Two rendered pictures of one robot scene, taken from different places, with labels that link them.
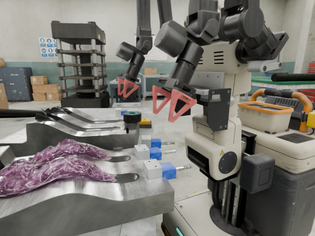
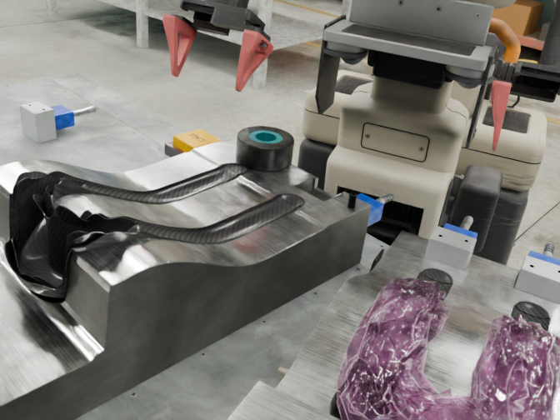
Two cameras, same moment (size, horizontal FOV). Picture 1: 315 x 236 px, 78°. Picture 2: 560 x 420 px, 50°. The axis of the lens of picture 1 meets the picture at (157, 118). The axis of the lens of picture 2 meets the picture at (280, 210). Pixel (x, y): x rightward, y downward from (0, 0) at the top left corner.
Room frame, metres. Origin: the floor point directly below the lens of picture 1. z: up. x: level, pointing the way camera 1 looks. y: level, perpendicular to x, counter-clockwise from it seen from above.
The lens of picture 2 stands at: (0.26, 0.65, 1.25)
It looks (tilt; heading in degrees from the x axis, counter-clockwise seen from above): 29 degrees down; 314
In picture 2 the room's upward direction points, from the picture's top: 6 degrees clockwise
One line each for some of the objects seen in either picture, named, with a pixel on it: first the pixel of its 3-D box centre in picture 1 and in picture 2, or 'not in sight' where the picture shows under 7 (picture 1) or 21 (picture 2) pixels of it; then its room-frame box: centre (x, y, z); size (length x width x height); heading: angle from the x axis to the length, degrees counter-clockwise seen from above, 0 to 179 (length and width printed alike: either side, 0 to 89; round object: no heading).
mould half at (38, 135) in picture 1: (77, 129); (147, 237); (0.77, 0.34, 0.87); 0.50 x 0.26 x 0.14; 92
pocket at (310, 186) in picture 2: (130, 132); (318, 201); (0.72, 0.11, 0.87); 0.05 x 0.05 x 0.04; 2
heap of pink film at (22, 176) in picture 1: (58, 161); (456, 351); (0.42, 0.24, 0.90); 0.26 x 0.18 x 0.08; 109
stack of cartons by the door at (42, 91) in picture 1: (47, 88); not in sight; (6.64, 3.78, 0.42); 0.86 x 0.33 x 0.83; 95
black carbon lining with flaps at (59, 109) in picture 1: (79, 118); (163, 200); (0.76, 0.32, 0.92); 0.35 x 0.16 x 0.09; 92
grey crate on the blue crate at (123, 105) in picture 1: (127, 107); not in sight; (4.03, 0.64, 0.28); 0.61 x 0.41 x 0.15; 95
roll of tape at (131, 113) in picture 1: (132, 116); (264, 147); (0.83, 0.11, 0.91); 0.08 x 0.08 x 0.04
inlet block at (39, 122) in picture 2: (125, 112); (62, 116); (1.25, 0.21, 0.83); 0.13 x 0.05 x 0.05; 96
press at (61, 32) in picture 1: (86, 70); not in sight; (5.19, 1.85, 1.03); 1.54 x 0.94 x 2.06; 5
